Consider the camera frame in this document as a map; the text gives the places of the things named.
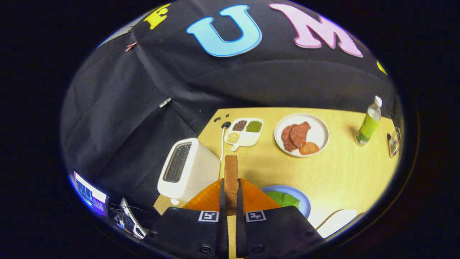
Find white toaster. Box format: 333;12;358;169
157;138;221;205

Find toasted bread slice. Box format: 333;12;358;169
224;155;239;215

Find blue plate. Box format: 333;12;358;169
261;185;311;219

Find white divided tray with beans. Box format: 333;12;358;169
224;118;264;151

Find computer monitor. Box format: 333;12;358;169
73;171;109;217

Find round white plate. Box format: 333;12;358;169
274;113;330;158

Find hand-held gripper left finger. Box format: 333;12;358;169
140;178;229;259

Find white keyboard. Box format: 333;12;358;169
114;197;147;240

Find small white plate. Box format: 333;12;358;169
316;209;358;239

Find green lettuce leaf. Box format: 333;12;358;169
267;190;300;210

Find green label plastic bottle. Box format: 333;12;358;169
355;95;383;146

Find red tomato slice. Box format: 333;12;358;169
299;142;320;155

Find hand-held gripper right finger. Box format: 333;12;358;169
235;178;325;259

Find black backdrop cloth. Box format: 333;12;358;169
60;0;399;209

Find white toaster cable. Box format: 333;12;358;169
219;122;231;162

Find brown meat patty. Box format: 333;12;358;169
281;124;299;152
289;121;312;149

